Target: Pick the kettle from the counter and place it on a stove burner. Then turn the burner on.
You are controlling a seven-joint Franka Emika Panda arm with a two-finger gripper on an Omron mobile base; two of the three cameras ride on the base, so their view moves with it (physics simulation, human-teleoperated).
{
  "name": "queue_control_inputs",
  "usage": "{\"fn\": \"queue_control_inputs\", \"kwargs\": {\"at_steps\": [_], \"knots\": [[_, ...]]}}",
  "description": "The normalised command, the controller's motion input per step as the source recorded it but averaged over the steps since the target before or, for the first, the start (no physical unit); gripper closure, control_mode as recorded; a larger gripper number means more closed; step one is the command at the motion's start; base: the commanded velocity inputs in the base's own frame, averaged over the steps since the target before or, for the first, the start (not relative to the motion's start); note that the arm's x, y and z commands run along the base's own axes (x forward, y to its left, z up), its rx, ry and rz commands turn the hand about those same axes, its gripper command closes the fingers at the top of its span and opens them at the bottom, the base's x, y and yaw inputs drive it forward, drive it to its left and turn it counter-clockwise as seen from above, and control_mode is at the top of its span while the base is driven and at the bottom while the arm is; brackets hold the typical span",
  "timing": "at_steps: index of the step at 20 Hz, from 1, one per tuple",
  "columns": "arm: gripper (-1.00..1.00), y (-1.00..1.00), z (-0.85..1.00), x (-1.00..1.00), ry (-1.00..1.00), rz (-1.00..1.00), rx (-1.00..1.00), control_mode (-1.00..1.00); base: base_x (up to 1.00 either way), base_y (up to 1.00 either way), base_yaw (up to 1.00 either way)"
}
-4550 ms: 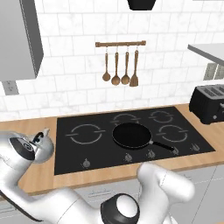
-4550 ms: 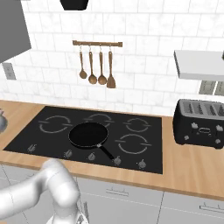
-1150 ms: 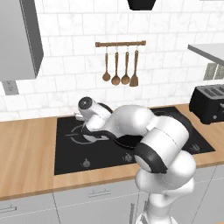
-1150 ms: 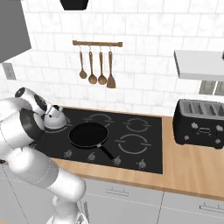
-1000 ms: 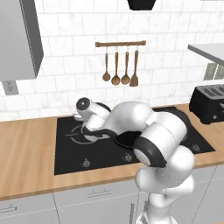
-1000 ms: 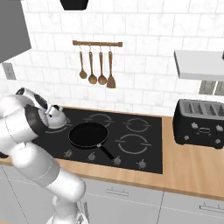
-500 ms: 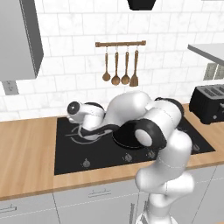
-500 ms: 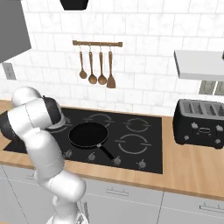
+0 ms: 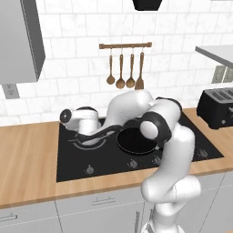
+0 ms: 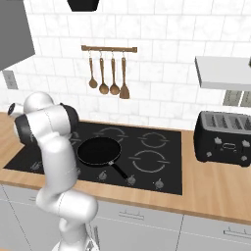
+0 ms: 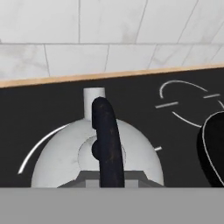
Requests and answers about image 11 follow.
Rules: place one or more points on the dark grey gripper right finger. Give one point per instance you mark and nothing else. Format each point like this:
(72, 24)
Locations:
(134, 176)

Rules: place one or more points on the black pan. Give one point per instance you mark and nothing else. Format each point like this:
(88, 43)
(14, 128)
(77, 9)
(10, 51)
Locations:
(213, 151)

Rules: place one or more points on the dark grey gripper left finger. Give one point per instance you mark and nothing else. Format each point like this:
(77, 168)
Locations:
(87, 176)

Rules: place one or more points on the black hob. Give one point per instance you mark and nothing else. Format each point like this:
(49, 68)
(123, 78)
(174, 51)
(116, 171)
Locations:
(35, 110)

